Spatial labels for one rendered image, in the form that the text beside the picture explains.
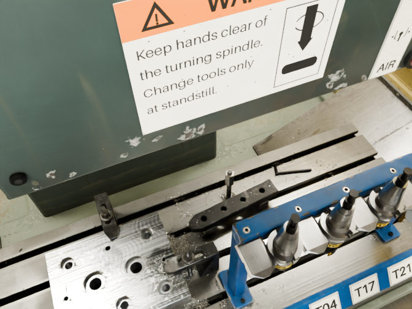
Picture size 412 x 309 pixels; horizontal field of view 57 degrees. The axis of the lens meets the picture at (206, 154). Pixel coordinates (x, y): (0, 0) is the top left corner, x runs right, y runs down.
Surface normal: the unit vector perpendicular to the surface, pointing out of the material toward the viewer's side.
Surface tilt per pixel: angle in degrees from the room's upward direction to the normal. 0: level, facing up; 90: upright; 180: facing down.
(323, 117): 27
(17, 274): 0
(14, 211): 0
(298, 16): 90
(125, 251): 0
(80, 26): 90
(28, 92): 90
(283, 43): 90
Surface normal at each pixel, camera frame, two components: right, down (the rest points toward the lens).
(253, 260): -0.02, -0.60
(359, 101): -0.40, -0.41
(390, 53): 0.39, 0.73
